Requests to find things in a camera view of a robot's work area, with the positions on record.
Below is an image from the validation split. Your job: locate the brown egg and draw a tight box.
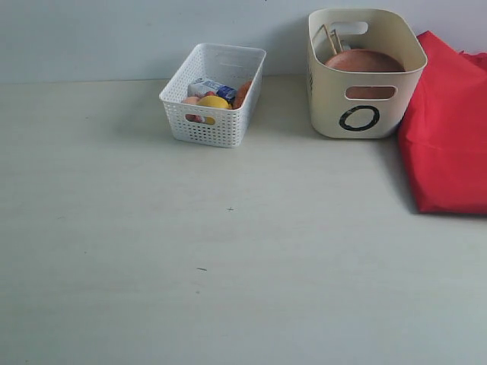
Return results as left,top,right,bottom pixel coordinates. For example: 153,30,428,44
183,97,199,105

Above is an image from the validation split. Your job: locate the yellow lemon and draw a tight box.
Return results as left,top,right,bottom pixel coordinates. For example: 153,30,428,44
197,95,232,110

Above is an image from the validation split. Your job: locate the white perforated plastic basket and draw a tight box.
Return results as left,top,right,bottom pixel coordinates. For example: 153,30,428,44
160,43,266,148

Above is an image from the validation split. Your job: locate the red scalloped table cloth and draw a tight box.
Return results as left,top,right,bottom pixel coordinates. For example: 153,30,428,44
398,31,486,214

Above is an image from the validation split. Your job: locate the small milk carton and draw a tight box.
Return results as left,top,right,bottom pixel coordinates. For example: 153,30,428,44
187,78,237,102

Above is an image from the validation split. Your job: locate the cream plastic bin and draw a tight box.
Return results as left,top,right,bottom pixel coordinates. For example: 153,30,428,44
307,8,428,138

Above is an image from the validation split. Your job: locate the wooden chopstick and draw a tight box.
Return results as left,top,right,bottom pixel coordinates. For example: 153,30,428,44
323,24,337,56
330,29,343,55

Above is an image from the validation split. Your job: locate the orange fried food piece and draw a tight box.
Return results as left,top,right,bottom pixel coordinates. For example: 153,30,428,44
233,81,252,110

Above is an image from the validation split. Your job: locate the red sausage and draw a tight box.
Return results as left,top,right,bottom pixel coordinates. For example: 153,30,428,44
186,114,205,123

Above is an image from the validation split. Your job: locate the brown wooden plate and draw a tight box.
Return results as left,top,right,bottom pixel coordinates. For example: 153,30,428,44
325,49,405,100

